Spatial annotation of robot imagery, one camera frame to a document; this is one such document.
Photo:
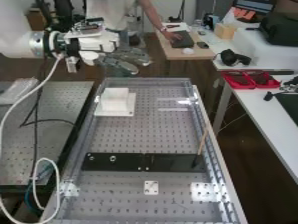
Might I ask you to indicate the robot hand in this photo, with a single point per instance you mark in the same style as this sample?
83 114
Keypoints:
98 40

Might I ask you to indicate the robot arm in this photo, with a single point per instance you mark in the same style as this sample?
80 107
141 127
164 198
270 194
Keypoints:
18 40

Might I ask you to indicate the small metal bearing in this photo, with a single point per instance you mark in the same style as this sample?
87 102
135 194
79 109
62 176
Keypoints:
114 159

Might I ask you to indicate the person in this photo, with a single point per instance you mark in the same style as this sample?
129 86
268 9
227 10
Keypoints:
111 13

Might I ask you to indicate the small white box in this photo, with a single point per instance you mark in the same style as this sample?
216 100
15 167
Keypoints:
114 100

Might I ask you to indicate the black keyboard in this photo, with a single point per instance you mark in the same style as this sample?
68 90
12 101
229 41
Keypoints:
183 40

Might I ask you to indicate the wooden desk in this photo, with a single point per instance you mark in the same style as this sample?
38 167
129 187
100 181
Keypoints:
181 66

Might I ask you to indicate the white computer mouse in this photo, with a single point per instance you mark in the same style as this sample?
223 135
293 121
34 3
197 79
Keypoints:
188 51

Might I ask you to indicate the tan box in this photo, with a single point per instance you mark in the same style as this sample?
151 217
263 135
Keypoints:
225 31

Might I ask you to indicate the clear box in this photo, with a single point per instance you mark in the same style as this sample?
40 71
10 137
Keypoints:
147 133

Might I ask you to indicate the black headphones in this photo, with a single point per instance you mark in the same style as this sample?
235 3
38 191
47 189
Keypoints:
235 57

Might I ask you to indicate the red tray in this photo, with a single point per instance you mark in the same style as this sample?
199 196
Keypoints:
237 80
267 79

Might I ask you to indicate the black plate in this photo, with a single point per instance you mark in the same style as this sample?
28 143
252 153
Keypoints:
128 163

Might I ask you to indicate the white desk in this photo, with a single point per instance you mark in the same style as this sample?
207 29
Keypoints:
267 56
267 123

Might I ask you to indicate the thin stick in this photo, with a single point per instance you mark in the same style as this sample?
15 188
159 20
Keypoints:
203 143

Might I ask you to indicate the black bag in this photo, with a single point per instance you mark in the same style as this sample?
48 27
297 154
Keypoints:
281 30

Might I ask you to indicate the small white square plate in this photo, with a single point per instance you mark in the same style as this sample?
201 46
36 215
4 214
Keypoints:
151 187

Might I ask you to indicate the metal corner bracket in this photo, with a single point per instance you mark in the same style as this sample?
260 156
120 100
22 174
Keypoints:
70 189

